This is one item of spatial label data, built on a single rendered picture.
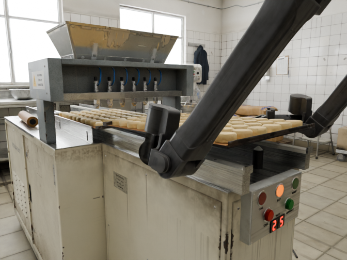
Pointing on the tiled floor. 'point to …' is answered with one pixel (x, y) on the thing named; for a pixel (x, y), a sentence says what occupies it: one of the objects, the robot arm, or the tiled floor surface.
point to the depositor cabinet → (58, 192)
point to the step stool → (317, 142)
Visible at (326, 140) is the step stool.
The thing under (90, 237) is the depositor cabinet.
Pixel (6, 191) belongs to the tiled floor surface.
